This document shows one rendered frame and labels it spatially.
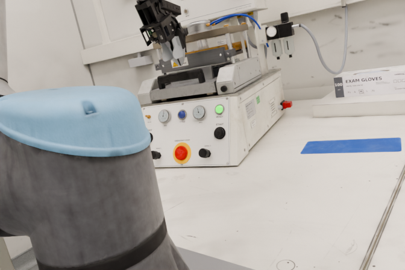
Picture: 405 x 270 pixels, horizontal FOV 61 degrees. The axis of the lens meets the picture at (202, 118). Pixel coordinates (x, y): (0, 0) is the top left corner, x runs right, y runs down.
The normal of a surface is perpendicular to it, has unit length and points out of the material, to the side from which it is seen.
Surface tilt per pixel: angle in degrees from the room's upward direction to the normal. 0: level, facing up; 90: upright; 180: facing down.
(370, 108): 90
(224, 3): 90
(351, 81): 87
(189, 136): 65
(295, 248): 0
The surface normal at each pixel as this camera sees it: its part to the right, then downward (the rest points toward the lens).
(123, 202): 0.64, 0.03
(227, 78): -0.44, -0.55
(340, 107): -0.60, 0.28
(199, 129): -0.49, -0.16
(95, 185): 0.42, 0.10
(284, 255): -0.20, -0.96
